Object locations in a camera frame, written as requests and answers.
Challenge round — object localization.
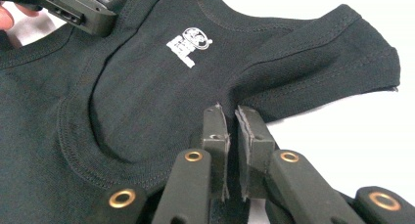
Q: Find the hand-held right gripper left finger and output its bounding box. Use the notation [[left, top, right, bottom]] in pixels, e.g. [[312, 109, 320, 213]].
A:
[[190, 103, 231, 201]]

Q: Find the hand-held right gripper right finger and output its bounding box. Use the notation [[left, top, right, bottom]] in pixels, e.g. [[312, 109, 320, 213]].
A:
[[234, 105, 277, 202]]

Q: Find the black t-shirt with white print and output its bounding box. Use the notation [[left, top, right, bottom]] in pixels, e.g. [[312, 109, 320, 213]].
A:
[[0, 0, 401, 224]]

